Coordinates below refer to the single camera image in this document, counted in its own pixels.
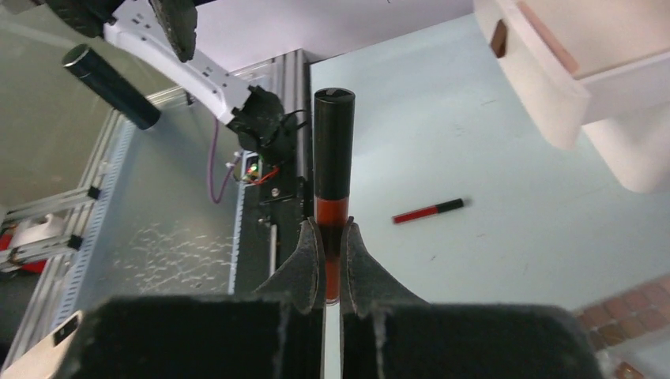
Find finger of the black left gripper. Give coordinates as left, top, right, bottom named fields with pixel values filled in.
left=149, top=0, right=198, bottom=62

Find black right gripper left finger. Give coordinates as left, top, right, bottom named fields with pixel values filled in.
left=55, top=218, right=326, bottom=378

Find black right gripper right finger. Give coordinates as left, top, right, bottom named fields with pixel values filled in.
left=340, top=220, right=602, bottom=378

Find red lip gloss black cap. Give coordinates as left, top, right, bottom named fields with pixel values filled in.
left=391, top=198, right=465, bottom=224

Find dark red lip gloss tube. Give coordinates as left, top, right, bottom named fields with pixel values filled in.
left=313, top=88, right=356, bottom=306

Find white top drawer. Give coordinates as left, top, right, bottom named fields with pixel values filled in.
left=472, top=0, right=670, bottom=152

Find white drawer organizer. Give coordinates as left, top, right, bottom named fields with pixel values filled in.
left=472, top=0, right=670, bottom=194

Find red lettered lip gloss tube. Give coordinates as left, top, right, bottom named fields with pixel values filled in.
left=62, top=44, right=161, bottom=130

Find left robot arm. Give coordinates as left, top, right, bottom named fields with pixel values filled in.
left=46, top=0, right=299, bottom=166

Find long eyeshadow palette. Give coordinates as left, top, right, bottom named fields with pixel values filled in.
left=574, top=274, right=669, bottom=378

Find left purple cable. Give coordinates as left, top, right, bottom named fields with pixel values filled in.
left=206, top=117, right=242, bottom=205

